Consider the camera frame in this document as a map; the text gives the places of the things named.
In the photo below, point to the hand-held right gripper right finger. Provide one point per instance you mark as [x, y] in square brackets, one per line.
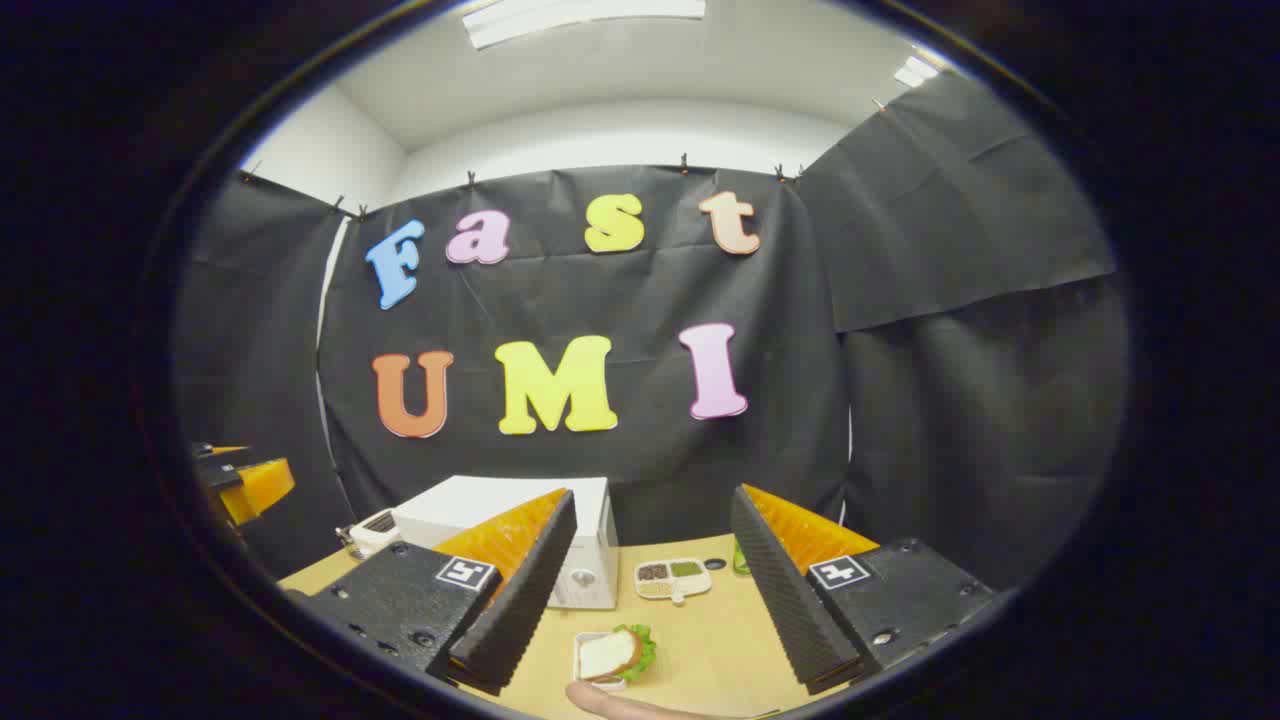
[775, 590]

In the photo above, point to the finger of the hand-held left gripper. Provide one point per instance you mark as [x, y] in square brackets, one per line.
[262, 485]

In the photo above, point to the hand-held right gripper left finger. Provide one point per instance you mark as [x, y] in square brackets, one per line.
[530, 590]

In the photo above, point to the lettuce sandwich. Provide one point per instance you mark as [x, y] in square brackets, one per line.
[607, 655]

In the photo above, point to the white microwave oven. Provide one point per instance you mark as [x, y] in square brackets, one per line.
[470, 505]

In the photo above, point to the white divided grain tray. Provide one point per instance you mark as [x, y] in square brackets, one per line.
[660, 588]

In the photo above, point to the small white rectangular dish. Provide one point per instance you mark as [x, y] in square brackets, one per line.
[603, 686]

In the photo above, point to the white toaster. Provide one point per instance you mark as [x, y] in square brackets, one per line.
[372, 535]

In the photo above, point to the black backdrop cloth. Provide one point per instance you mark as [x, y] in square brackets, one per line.
[640, 290]

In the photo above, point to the small ceiling light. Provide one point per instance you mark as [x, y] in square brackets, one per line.
[915, 70]

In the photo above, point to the long ceiling light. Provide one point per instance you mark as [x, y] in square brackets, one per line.
[580, 15]

